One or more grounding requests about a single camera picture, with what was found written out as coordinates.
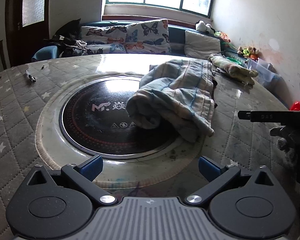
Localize metal socket tool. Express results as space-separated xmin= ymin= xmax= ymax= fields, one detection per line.
xmin=25 ymin=70 xmax=37 ymax=83

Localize folded yellow green blanket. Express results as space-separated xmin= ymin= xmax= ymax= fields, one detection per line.
xmin=208 ymin=54 xmax=258 ymax=85

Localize orange green plush toy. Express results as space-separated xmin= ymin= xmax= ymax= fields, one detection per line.
xmin=214 ymin=30 xmax=232 ymax=43

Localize black and white clothes pile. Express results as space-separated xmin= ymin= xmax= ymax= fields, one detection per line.
xmin=44 ymin=36 xmax=88 ymax=58

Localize black and white flat object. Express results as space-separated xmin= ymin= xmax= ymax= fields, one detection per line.
xmin=213 ymin=66 xmax=230 ymax=77

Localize grey quilted star table cover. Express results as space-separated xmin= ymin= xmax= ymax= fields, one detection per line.
xmin=0 ymin=53 xmax=300 ymax=238

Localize blue sofa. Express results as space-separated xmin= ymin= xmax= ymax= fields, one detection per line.
xmin=31 ymin=21 xmax=289 ymax=108

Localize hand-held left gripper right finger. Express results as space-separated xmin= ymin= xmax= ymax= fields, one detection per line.
xmin=186 ymin=156 xmax=280 ymax=205

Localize round black induction cooktop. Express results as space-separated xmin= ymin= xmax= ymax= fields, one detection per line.
xmin=59 ymin=76 xmax=190 ymax=159

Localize grey pillow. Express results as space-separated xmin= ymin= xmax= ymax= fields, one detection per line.
xmin=184 ymin=30 xmax=222 ymax=57

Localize large butterfly print pillow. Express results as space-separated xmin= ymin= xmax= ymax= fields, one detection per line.
xmin=125 ymin=19 xmax=172 ymax=54

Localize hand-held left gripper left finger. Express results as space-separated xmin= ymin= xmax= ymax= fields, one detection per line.
xmin=21 ymin=155 xmax=117 ymax=205

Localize blue striped towel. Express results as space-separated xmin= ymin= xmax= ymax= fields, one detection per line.
xmin=126 ymin=59 xmax=218 ymax=143

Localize dark wooden door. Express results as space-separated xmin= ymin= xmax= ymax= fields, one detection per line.
xmin=5 ymin=0 xmax=50 ymax=67

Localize person's right hand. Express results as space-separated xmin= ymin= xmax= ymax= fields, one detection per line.
xmin=270 ymin=126 xmax=297 ymax=167

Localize white plush toy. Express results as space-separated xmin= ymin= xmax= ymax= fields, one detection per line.
xmin=195 ymin=20 xmax=213 ymax=33

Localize clear plastic storage box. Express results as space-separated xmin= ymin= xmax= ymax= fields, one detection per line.
xmin=246 ymin=59 xmax=282 ymax=88

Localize brown plush toys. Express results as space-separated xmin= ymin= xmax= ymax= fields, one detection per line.
xmin=237 ymin=46 xmax=260 ymax=60

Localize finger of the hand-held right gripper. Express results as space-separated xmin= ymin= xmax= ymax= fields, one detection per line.
xmin=238 ymin=110 xmax=300 ymax=123

